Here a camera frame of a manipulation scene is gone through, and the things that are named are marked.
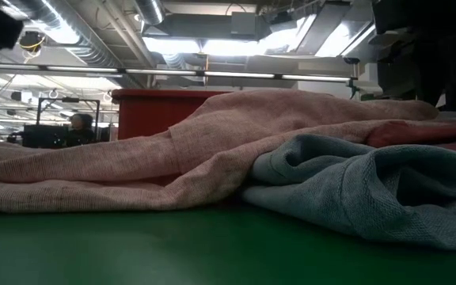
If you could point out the spray bottle with green label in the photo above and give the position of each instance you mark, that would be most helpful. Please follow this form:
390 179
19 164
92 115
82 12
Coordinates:
354 92

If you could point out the green table mat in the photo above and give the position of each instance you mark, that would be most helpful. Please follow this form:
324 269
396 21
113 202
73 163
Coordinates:
133 253

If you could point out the long ceiling light bar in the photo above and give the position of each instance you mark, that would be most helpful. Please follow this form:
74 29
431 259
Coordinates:
160 71

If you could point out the black monitor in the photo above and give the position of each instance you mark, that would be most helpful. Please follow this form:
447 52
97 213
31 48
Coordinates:
46 136

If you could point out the light blue towel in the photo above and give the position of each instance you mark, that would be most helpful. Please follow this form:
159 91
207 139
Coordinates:
370 198

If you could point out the bright ceiling light panel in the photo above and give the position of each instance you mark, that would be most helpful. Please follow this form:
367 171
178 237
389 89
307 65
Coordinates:
220 47

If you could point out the black metal stand frame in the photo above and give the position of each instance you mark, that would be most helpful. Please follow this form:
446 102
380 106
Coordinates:
69 99

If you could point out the person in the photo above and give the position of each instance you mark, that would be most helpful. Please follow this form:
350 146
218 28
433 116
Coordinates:
80 130

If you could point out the grey ceiling air unit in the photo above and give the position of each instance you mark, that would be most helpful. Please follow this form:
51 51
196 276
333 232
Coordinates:
248 23

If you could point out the red plastic laundry bin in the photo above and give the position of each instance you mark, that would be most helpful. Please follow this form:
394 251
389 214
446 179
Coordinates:
149 115

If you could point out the silver ventilation duct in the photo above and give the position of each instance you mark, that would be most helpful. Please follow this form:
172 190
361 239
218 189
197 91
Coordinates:
150 10
89 47

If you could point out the pink garment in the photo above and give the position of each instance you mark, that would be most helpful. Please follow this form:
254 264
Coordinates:
212 138

